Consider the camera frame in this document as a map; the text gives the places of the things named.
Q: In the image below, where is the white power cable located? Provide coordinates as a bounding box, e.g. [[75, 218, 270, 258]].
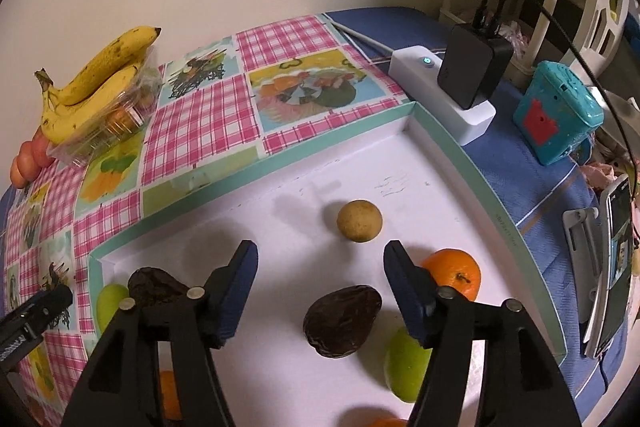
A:
[[327, 19, 401, 56]]

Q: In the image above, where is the round brown fruit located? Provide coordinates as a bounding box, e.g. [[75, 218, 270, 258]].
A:
[[336, 199, 384, 243]]

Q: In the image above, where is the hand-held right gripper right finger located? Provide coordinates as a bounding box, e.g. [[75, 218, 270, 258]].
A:
[[382, 239, 583, 427]]

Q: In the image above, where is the small orange in container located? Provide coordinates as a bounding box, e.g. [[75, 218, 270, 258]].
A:
[[107, 107, 143, 134]]

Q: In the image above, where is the black power adapter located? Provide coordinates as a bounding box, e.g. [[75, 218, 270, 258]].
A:
[[437, 23, 515, 110]]

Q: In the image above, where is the white power strip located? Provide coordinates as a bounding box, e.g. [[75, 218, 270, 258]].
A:
[[389, 46, 497, 146]]

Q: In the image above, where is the pink cloth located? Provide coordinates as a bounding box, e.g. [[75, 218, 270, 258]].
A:
[[585, 159, 626, 188], [500, 21, 531, 52]]

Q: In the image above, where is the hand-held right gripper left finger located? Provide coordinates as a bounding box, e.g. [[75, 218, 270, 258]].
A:
[[60, 239, 260, 427]]

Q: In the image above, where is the teal toy box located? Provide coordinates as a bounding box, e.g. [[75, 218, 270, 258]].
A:
[[513, 60, 606, 166]]

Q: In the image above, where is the dark wrinkled avocado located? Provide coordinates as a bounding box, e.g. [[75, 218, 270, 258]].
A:
[[302, 285, 383, 360], [127, 267, 193, 308]]

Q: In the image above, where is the green round fruit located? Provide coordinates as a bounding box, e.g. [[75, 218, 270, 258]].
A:
[[96, 283, 132, 335], [383, 326, 436, 403]]

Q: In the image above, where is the grey phone stand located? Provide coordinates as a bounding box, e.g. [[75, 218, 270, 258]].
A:
[[562, 207, 601, 323]]

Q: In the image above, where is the smartphone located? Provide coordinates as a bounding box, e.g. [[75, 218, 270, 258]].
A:
[[582, 174, 638, 358]]

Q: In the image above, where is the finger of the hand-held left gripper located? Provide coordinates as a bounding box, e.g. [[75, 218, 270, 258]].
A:
[[0, 283, 75, 373]]

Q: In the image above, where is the pink checkered printed tablecloth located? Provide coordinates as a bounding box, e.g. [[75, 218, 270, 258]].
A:
[[0, 14, 413, 427]]

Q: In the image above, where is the white plastic lattice basket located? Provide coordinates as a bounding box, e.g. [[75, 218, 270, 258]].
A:
[[575, 0, 640, 78]]

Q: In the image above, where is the white shallow box tray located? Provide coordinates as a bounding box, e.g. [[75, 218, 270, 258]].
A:
[[90, 99, 568, 427]]

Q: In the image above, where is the clear plastic container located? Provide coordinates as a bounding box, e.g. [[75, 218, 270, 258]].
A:
[[47, 47, 164, 168]]

